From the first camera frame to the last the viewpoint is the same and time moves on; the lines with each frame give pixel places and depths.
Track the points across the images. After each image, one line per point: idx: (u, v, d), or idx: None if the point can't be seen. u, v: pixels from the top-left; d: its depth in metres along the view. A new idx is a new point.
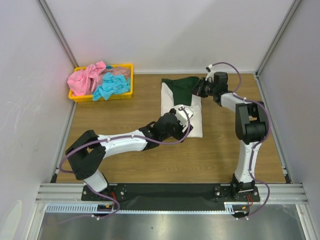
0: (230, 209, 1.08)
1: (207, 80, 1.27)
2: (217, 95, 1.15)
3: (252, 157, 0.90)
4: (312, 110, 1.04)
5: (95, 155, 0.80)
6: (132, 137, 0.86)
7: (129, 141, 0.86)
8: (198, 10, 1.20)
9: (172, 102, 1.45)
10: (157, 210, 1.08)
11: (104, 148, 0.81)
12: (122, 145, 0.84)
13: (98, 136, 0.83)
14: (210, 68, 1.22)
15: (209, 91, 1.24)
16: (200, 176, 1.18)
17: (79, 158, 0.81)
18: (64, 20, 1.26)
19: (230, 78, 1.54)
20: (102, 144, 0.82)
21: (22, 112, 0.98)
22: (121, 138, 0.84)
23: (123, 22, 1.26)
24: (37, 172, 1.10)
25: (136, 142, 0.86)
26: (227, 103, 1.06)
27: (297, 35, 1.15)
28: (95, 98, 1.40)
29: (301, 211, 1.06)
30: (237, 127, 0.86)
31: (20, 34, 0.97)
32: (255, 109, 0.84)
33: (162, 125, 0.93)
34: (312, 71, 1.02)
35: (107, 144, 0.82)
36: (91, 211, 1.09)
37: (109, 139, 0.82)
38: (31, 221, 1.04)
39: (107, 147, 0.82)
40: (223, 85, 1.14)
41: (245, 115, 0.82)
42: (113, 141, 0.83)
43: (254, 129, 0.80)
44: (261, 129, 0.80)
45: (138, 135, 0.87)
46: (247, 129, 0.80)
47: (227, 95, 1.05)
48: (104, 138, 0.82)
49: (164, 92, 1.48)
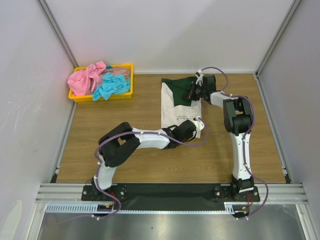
0: (229, 209, 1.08)
1: (198, 84, 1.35)
2: (207, 94, 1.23)
3: (245, 150, 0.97)
4: (312, 110, 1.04)
5: (131, 144, 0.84)
6: (158, 134, 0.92)
7: (157, 138, 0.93)
8: (198, 11, 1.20)
9: (172, 102, 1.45)
10: (157, 210, 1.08)
11: (139, 139, 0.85)
12: (152, 140, 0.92)
13: (133, 129, 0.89)
14: (200, 73, 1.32)
15: (199, 92, 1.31)
16: (200, 176, 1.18)
17: (113, 146, 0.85)
18: (64, 20, 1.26)
19: (219, 78, 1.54)
20: (136, 136, 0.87)
21: (22, 112, 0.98)
22: (151, 134, 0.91)
23: (123, 22, 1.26)
24: (37, 172, 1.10)
25: (162, 139, 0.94)
26: (215, 101, 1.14)
27: (297, 35, 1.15)
28: (95, 98, 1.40)
29: (301, 211, 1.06)
30: (225, 120, 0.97)
31: (20, 34, 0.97)
32: (241, 104, 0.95)
33: (185, 128, 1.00)
34: (312, 72, 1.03)
35: (140, 137, 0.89)
36: (91, 211, 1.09)
37: (142, 132, 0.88)
38: (31, 221, 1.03)
39: (140, 139, 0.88)
40: (211, 85, 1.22)
41: (232, 109, 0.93)
42: (144, 135, 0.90)
43: (241, 122, 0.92)
44: (247, 121, 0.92)
45: (164, 134, 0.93)
46: (234, 122, 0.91)
47: (216, 93, 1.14)
48: (137, 131, 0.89)
49: (164, 92, 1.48)
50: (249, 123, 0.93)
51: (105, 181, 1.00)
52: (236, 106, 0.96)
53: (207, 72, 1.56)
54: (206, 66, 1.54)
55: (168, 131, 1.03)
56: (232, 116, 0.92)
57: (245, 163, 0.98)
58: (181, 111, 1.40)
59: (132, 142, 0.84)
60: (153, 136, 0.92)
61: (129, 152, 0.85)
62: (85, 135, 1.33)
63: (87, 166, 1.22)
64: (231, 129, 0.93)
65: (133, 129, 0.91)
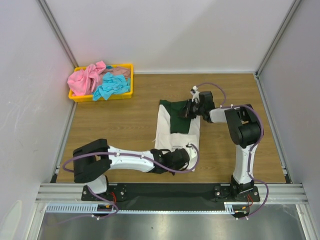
0: (230, 209, 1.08)
1: (193, 101, 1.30)
2: (207, 113, 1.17)
3: (250, 159, 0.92)
4: (312, 110, 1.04)
5: (100, 165, 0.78)
6: (141, 157, 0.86)
7: (138, 161, 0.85)
8: (198, 10, 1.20)
9: (169, 128, 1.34)
10: (157, 210, 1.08)
11: (110, 161, 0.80)
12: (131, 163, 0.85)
13: (109, 148, 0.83)
14: (195, 90, 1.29)
15: (196, 110, 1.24)
16: (200, 176, 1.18)
17: (85, 161, 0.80)
18: (64, 20, 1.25)
19: (219, 78, 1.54)
20: (110, 157, 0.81)
21: (22, 112, 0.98)
22: (130, 156, 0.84)
23: (123, 22, 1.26)
24: (37, 173, 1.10)
25: (143, 163, 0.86)
26: (216, 118, 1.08)
27: (297, 35, 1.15)
28: (95, 98, 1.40)
29: (301, 211, 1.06)
30: (231, 132, 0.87)
31: (20, 34, 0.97)
32: (245, 113, 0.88)
33: (178, 156, 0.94)
34: (312, 72, 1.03)
35: (115, 158, 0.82)
36: (91, 211, 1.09)
37: (118, 153, 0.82)
38: (31, 221, 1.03)
39: (114, 161, 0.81)
40: (209, 103, 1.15)
41: (236, 118, 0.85)
42: (121, 157, 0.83)
43: (250, 132, 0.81)
44: (256, 129, 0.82)
45: (147, 157, 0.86)
46: (242, 132, 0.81)
47: (214, 110, 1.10)
48: (113, 151, 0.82)
49: (161, 115, 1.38)
50: (260, 131, 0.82)
51: (98, 186, 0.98)
52: (241, 116, 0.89)
53: (207, 72, 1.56)
54: (206, 66, 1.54)
55: (158, 153, 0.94)
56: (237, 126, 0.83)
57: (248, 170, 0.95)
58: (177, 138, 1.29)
59: (103, 163, 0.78)
60: (134, 159, 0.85)
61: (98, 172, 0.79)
62: (85, 135, 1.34)
63: None
64: (240, 141, 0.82)
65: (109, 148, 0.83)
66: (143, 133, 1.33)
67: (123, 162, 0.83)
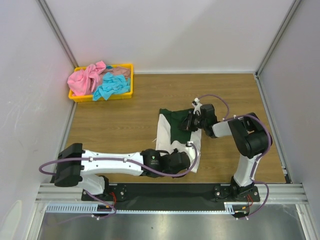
0: (230, 209, 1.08)
1: (195, 113, 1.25)
2: (209, 128, 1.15)
3: (255, 167, 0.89)
4: (312, 110, 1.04)
5: (71, 171, 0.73)
6: (124, 161, 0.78)
7: (119, 166, 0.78)
8: (198, 10, 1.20)
9: (169, 139, 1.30)
10: (157, 210, 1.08)
11: (81, 168, 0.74)
12: (111, 168, 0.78)
13: (84, 153, 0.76)
14: (196, 102, 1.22)
15: (198, 123, 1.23)
16: (200, 176, 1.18)
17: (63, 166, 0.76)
18: (64, 20, 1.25)
19: (219, 78, 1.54)
20: (83, 163, 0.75)
21: (22, 112, 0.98)
22: (107, 161, 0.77)
23: (122, 22, 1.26)
24: (37, 173, 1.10)
25: (128, 167, 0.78)
26: (219, 131, 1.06)
27: (297, 35, 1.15)
28: (95, 98, 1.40)
29: (301, 211, 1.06)
30: (238, 143, 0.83)
31: (20, 34, 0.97)
32: (250, 122, 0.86)
33: (177, 161, 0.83)
34: (312, 72, 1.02)
35: (89, 164, 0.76)
36: (91, 211, 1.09)
37: (92, 159, 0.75)
38: (31, 221, 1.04)
39: (88, 167, 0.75)
40: (211, 116, 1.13)
41: (241, 127, 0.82)
42: (97, 162, 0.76)
43: (259, 141, 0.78)
44: (264, 137, 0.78)
45: (131, 160, 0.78)
46: (250, 142, 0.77)
47: (217, 124, 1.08)
48: (87, 156, 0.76)
49: (161, 125, 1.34)
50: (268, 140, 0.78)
51: (92, 188, 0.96)
52: (245, 126, 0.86)
53: (207, 72, 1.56)
54: (206, 66, 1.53)
55: (150, 156, 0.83)
56: (244, 135, 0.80)
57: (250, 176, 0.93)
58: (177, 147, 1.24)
59: (75, 169, 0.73)
60: (115, 163, 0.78)
61: (71, 179, 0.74)
62: (85, 135, 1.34)
63: None
64: (248, 151, 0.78)
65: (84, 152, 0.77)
66: (143, 133, 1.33)
67: (101, 168, 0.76)
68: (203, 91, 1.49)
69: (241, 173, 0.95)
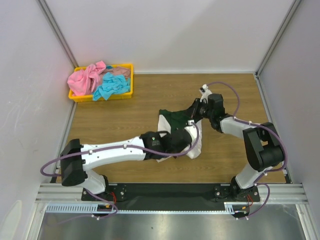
0: (230, 209, 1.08)
1: (202, 101, 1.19)
2: (216, 121, 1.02)
3: (260, 177, 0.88)
4: (312, 110, 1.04)
5: (73, 167, 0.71)
6: (124, 147, 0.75)
7: (120, 153, 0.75)
8: (198, 10, 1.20)
9: None
10: (157, 210, 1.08)
11: (83, 162, 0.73)
12: (112, 157, 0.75)
13: (83, 147, 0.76)
14: (205, 89, 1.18)
15: (204, 113, 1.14)
16: (200, 176, 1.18)
17: (65, 165, 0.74)
18: (64, 20, 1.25)
19: (219, 78, 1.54)
20: (83, 157, 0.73)
21: (22, 112, 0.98)
22: (106, 149, 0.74)
23: (123, 22, 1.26)
24: (37, 173, 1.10)
25: (129, 153, 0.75)
26: (228, 129, 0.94)
27: (297, 35, 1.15)
28: (95, 98, 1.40)
29: (301, 211, 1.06)
30: (248, 154, 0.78)
31: (20, 34, 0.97)
32: (265, 132, 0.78)
33: (178, 138, 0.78)
34: (313, 72, 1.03)
35: (90, 156, 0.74)
36: (91, 211, 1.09)
37: (91, 151, 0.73)
38: (31, 221, 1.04)
39: (89, 160, 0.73)
40: (219, 107, 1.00)
41: (257, 140, 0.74)
42: (97, 153, 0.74)
43: (272, 156, 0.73)
44: (279, 153, 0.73)
45: (131, 146, 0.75)
46: (263, 157, 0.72)
47: (227, 121, 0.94)
48: (86, 150, 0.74)
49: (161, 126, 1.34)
50: (282, 156, 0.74)
51: (94, 187, 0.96)
52: (260, 135, 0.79)
53: (207, 72, 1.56)
54: (206, 66, 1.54)
55: (150, 137, 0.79)
56: (259, 150, 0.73)
57: (252, 181, 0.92)
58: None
59: (77, 164, 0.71)
60: (115, 151, 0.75)
61: (76, 174, 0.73)
62: (85, 135, 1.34)
63: None
64: (260, 167, 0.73)
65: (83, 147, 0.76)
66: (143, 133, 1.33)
67: (101, 158, 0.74)
68: None
69: (246, 178, 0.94)
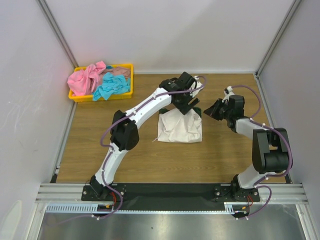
0: (230, 209, 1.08)
1: (224, 102, 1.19)
2: (232, 120, 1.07)
3: (261, 180, 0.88)
4: (312, 110, 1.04)
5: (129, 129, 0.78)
6: (155, 99, 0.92)
7: (154, 104, 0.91)
8: (199, 10, 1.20)
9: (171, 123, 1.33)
10: (157, 210, 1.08)
11: (134, 121, 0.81)
12: (150, 109, 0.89)
13: (126, 113, 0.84)
14: (229, 91, 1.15)
15: (223, 113, 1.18)
16: (200, 176, 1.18)
17: (118, 133, 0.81)
18: (64, 19, 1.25)
19: (219, 78, 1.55)
20: (132, 118, 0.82)
21: (22, 112, 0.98)
22: (145, 106, 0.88)
23: (123, 22, 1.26)
24: (37, 173, 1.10)
25: (160, 100, 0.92)
26: (242, 129, 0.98)
27: (297, 35, 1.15)
28: (95, 98, 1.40)
29: (301, 211, 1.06)
30: (254, 155, 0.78)
31: (20, 35, 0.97)
32: (276, 138, 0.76)
33: (187, 77, 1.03)
34: (313, 71, 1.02)
35: (136, 116, 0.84)
36: (91, 211, 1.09)
37: (135, 111, 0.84)
38: (31, 221, 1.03)
39: (137, 118, 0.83)
40: (239, 109, 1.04)
41: (265, 142, 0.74)
42: (140, 111, 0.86)
43: (276, 162, 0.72)
44: (284, 161, 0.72)
45: (159, 95, 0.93)
46: (266, 161, 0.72)
47: (242, 120, 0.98)
48: (131, 112, 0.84)
49: (160, 123, 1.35)
50: (287, 164, 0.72)
51: (111, 173, 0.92)
52: (270, 139, 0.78)
53: (207, 72, 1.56)
54: (206, 66, 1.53)
55: (167, 83, 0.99)
56: (264, 152, 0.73)
57: (251, 182, 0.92)
58: (173, 134, 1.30)
59: (129, 126, 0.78)
60: (151, 104, 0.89)
61: (134, 134, 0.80)
62: (85, 134, 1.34)
63: (87, 166, 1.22)
64: (262, 169, 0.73)
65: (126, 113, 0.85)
66: (143, 134, 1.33)
67: (144, 113, 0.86)
68: (203, 91, 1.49)
69: (246, 179, 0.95)
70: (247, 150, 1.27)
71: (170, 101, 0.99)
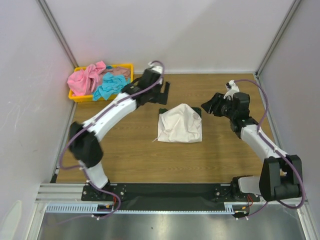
0: (229, 209, 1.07)
1: (226, 98, 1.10)
2: (237, 123, 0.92)
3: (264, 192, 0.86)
4: (312, 110, 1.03)
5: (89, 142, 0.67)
6: (117, 105, 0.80)
7: (117, 111, 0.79)
8: (199, 10, 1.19)
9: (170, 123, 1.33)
10: (157, 210, 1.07)
11: (94, 132, 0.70)
12: (111, 117, 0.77)
13: (84, 124, 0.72)
14: (231, 85, 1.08)
15: (226, 111, 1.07)
16: (200, 176, 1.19)
17: (77, 149, 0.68)
18: (64, 19, 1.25)
19: (219, 79, 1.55)
20: (91, 129, 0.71)
21: (22, 112, 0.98)
22: (104, 114, 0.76)
23: (122, 22, 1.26)
24: (37, 173, 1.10)
25: (123, 106, 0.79)
26: (249, 141, 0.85)
27: (298, 35, 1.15)
28: (95, 98, 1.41)
29: (301, 211, 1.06)
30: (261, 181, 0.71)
31: (20, 35, 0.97)
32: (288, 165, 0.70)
33: (148, 74, 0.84)
34: (313, 71, 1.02)
35: (95, 126, 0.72)
36: (91, 211, 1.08)
37: (94, 121, 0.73)
38: (31, 220, 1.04)
39: (96, 128, 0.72)
40: (244, 110, 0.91)
41: (276, 175, 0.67)
42: (99, 121, 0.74)
43: (285, 193, 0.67)
44: (293, 191, 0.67)
45: (121, 100, 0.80)
46: (276, 192, 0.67)
47: (249, 130, 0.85)
48: (89, 123, 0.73)
49: (160, 123, 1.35)
50: (296, 194, 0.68)
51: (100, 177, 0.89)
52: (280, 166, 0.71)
53: (207, 72, 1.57)
54: (206, 66, 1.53)
55: (129, 87, 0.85)
56: (275, 185, 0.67)
57: (255, 192, 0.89)
58: (173, 134, 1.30)
59: (89, 138, 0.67)
60: (112, 111, 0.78)
61: (95, 146, 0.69)
62: None
63: None
64: (270, 199, 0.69)
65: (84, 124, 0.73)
66: (143, 134, 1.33)
67: (106, 122, 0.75)
68: (203, 91, 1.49)
69: (247, 186, 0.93)
70: (247, 150, 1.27)
71: (134, 108, 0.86)
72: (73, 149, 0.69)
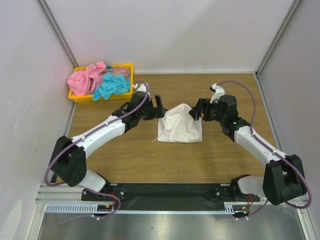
0: (229, 209, 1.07)
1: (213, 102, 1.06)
2: (228, 126, 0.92)
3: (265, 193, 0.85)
4: (312, 110, 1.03)
5: (74, 158, 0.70)
6: (107, 125, 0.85)
7: (107, 131, 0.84)
8: (199, 11, 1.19)
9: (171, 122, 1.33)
10: (157, 210, 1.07)
11: (82, 148, 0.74)
12: (101, 136, 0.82)
13: (73, 139, 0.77)
14: (215, 89, 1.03)
15: (214, 116, 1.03)
16: (200, 176, 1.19)
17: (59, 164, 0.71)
18: (64, 19, 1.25)
19: (219, 79, 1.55)
20: (80, 145, 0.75)
21: (22, 112, 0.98)
22: (95, 132, 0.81)
23: (122, 22, 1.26)
24: (37, 173, 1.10)
25: (113, 127, 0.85)
26: (245, 144, 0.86)
27: (298, 35, 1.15)
28: (95, 98, 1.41)
29: (301, 211, 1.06)
30: (265, 186, 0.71)
31: (20, 35, 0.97)
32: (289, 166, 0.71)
33: (137, 99, 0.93)
34: (313, 71, 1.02)
35: (84, 143, 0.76)
36: (91, 211, 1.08)
37: (84, 137, 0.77)
38: (31, 221, 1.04)
39: (85, 145, 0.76)
40: (232, 112, 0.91)
41: (280, 179, 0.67)
42: (89, 138, 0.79)
43: (291, 193, 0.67)
44: (297, 190, 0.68)
45: (112, 121, 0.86)
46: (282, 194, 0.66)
47: (243, 133, 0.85)
48: (78, 138, 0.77)
49: (160, 124, 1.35)
50: (301, 193, 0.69)
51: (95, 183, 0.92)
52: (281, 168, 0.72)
53: (207, 72, 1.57)
54: (206, 66, 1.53)
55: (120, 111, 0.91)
56: (280, 189, 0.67)
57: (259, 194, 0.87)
58: (173, 134, 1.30)
59: (76, 153, 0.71)
60: (102, 131, 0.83)
61: (79, 164, 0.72)
62: None
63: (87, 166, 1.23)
64: (277, 203, 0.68)
65: (73, 139, 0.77)
66: (143, 133, 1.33)
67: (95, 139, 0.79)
68: (203, 91, 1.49)
69: (248, 187, 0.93)
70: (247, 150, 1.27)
71: (122, 131, 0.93)
72: (56, 163, 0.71)
